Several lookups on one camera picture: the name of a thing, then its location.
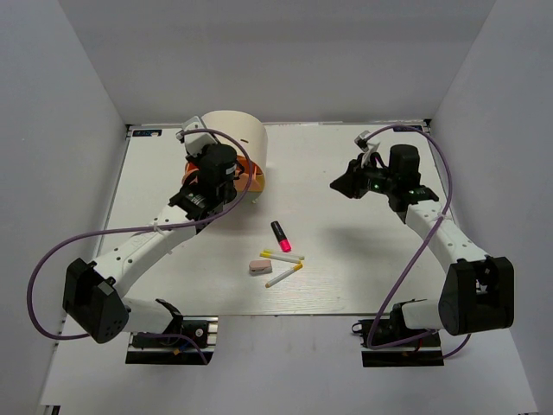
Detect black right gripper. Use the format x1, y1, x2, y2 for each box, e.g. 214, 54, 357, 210
331, 152, 398, 199

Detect orange top drawer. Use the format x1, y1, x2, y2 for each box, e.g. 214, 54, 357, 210
180, 157, 265, 195

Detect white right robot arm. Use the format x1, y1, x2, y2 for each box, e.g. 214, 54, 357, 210
330, 144, 515, 345

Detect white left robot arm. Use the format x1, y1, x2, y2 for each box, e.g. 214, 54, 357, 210
62, 144, 238, 345

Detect cream cylindrical drawer organizer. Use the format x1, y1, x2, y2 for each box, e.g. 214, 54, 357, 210
181, 110, 268, 175

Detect pink cap black highlighter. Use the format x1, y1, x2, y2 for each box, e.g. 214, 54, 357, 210
270, 220, 292, 252

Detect white marker yellow cap lower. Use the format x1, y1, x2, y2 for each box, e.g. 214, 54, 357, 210
264, 263, 303, 289

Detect white marker yellow cap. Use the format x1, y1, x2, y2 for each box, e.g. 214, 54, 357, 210
264, 263, 303, 289
259, 250, 305, 264

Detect white marker yellow cap upper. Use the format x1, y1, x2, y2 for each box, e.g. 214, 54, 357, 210
259, 250, 305, 264

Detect pink correction tape dispenser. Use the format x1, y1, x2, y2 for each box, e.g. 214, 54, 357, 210
249, 259, 272, 275

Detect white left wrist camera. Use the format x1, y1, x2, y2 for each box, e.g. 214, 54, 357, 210
175, 116, 219, 157

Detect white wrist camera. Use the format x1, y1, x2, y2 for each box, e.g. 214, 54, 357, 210
175, 116, 219, 157
354, 131, 380, 167

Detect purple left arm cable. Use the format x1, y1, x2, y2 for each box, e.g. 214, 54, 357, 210
26, 128, 256, 365

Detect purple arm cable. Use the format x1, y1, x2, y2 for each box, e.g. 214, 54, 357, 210
362, 124, 473, 359
26, 128, 256, 365

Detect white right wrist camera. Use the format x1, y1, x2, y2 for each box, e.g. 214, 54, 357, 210
354, 131, 380, 167

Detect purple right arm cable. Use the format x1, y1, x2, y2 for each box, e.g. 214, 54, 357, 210
362, 124, 473, 359

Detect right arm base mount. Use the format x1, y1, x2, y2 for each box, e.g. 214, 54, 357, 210
351, 318, 444, 368

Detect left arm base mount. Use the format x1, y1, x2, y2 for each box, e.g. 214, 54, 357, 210
125, 316, 219, 366

